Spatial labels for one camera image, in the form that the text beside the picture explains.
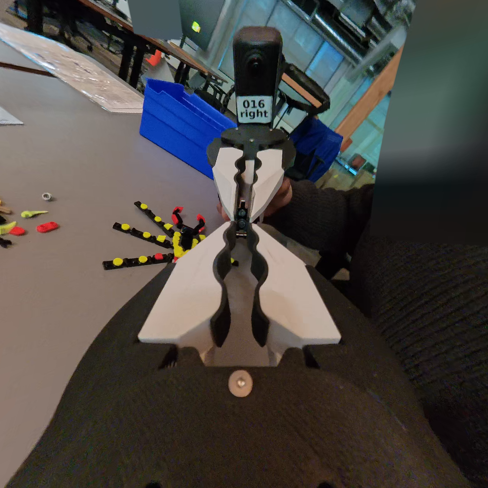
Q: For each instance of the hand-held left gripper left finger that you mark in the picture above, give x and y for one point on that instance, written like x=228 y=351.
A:
x=183 y=305

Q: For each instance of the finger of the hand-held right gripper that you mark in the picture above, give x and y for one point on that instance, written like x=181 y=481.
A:
x=268 y=179
x=227 y=179

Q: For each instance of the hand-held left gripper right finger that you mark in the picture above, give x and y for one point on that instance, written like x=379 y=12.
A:
x=297 y=305

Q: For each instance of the small black lego piece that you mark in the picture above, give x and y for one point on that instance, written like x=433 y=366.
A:
x=241 y=223

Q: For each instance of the black yellow lego scorpion model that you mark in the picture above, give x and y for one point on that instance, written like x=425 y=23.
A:
x=175 y=244

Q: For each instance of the person's right forearm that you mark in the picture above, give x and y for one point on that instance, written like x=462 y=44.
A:
x=328 y=221

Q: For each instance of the small grey round lego piece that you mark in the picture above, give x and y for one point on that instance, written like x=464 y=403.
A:
x=47 y=196

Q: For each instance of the pile of loose lego pieces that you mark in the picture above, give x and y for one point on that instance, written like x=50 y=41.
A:
x=23 y=225

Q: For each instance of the person's right hand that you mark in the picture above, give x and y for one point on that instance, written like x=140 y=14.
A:
x=280 y=198

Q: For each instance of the blue plastic bin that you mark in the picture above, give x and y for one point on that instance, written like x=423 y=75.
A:
x=179 y=122
x=316 y=148

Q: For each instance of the orange traffic cone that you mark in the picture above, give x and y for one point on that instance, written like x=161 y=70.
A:
x=154 y=58

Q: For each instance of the wooden background table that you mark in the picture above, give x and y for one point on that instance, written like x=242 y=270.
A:
x=152 y=38

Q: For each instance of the person's black sweater torso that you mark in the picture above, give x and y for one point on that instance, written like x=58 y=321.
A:
x=427 y=343

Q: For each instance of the flat clear plastic bag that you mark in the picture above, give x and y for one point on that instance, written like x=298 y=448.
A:
x=76 y=72

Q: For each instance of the open instruction booklet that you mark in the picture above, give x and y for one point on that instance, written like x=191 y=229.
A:
x=7 y=117

